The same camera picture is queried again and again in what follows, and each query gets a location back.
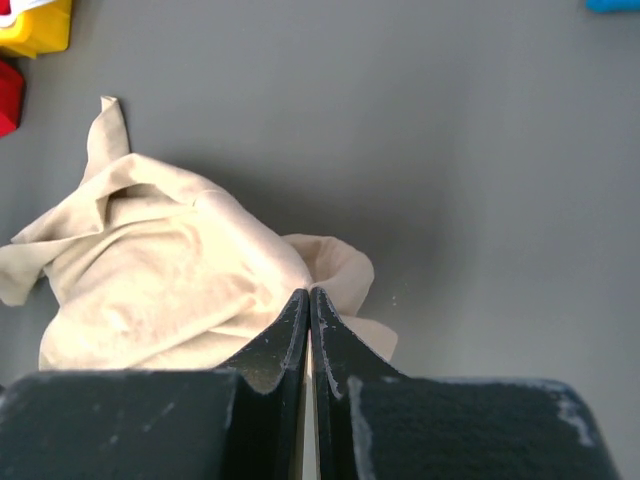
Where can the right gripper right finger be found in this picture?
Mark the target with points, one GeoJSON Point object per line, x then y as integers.
{"type": "Point", "coordinates": [374, 422]}

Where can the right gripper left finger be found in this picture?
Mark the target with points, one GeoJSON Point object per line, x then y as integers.
{"type": "Point", "coordinates": [241, 420]}

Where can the beige t shirt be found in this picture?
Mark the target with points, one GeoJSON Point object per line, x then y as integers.
{"type": "Point", "coordinates": [156, 267]}

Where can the red t shirt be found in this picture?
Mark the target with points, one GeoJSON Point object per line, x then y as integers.
{"type": "Point", "coordinates": [12, 82]}

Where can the yellow plastic bin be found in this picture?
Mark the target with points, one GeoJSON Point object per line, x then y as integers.
{"type": "Point", "coordinates": [43, 30]}

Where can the folded blue t shirt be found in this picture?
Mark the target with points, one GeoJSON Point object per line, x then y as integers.
{"type": "Point", "coordinates": [613, 6]}

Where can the white t shirt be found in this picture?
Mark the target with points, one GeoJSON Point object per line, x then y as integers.
{"type": "Point", "coordinates": [19, 6]}

